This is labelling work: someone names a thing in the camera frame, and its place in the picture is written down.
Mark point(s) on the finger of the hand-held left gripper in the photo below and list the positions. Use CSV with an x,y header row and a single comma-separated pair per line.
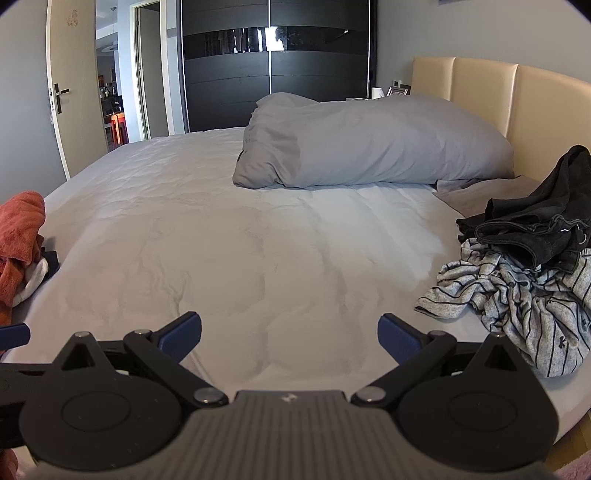
x,y
14,385
13,335

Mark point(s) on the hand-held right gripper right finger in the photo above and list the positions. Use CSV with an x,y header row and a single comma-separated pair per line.
x,y
396,336

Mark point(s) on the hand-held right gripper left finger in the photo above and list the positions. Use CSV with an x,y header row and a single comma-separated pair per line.
x,y
181,336

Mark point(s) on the rust fleece garment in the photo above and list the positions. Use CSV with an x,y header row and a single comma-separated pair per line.
x,y
18,230

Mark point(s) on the white cloth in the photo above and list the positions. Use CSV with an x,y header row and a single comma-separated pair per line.
x,y
30,284

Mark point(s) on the dark navy cloth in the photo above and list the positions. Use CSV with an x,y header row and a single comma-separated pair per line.
x,y
50,263

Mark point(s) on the bed with grey sheet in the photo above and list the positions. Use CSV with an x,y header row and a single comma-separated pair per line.
x,y
231,254

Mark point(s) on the grey striped garment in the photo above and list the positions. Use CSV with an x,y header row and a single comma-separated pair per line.
x,y
521,314

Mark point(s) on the flat grey pillow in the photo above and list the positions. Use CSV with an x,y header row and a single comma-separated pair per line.
x,y
480,194

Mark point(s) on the black garment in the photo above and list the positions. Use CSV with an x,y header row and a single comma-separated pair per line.
x,y
545,217

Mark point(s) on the large grey pillow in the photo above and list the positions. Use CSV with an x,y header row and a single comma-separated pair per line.
x,y
369,143

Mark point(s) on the orange chair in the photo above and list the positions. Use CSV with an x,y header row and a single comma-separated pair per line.
x,y
117,129

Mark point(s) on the pink rug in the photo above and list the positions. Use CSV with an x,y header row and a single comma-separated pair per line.
x,y
577,473

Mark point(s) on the small white bedside item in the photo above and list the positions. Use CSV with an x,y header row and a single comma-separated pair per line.
x,y
377,93

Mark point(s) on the black wardrobe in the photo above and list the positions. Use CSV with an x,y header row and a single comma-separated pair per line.
x,y
277,92

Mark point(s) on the beige padded headboard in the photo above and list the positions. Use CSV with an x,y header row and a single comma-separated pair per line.
x,y
485,87

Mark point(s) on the white interior door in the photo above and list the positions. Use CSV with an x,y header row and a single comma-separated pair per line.
x,y
150,69

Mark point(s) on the cream room door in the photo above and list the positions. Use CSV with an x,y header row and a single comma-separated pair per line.
x,y
76,55

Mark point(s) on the bedside photo frame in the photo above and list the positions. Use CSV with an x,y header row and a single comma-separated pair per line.
x,y
398,91

